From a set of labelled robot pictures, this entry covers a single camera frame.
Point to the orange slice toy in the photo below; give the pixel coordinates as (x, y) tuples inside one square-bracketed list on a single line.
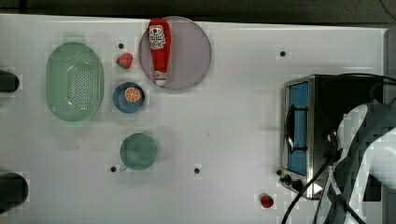
[(133, 95)]

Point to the black object upper left edge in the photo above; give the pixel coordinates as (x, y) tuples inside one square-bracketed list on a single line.
[(8, 82)]

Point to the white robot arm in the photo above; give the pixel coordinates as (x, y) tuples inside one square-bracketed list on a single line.
[(366, 142)]

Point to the silver black toaster oven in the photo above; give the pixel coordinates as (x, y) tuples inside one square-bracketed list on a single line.
[(313, 108)]

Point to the red strawberry near oven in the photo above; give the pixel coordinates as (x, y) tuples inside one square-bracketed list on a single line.
[(266, 201)]

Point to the blue small bowl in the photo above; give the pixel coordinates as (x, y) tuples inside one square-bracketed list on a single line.
[(120, 102)]

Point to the green perforated colander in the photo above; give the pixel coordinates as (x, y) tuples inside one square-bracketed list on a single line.
[(74, 82)]

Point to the green round cup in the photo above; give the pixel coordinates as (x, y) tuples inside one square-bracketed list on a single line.
[(138, 152)]

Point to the red ketchup bottle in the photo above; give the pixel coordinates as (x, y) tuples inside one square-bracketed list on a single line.
[(160, 41)]

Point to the black object lower left edge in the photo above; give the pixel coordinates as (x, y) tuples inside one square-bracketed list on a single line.
[(14, 191)]

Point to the red strawberry near plate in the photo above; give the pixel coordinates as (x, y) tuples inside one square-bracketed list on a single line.
[(125, 61)]

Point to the black object edge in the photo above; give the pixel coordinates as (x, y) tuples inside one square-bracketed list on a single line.
[(8, 82), (14, 191)]

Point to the grey round plate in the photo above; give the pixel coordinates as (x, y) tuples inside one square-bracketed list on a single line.
[(190, 54)]

